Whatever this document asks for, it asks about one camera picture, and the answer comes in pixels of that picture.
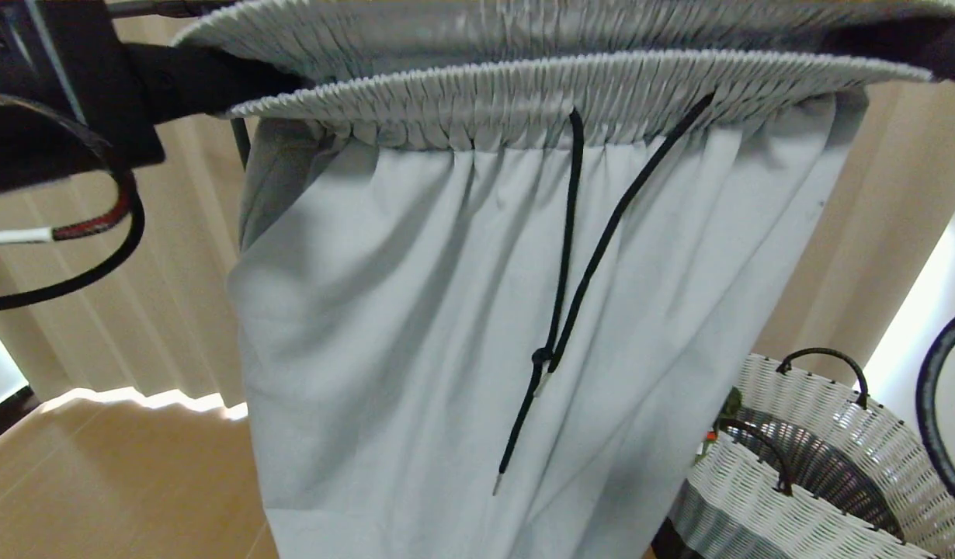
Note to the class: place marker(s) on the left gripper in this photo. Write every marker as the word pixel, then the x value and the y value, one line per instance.
pixel 58 62

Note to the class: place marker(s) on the pale grey shorts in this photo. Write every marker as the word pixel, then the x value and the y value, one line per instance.
pixel 415 310

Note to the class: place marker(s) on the white laundry basket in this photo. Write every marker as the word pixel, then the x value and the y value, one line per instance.
pixel 757 505

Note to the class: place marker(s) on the beige curtain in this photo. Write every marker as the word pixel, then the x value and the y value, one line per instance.
pixel 175 272

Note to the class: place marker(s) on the green garment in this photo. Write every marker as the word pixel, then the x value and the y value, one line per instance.
pixel 731 405

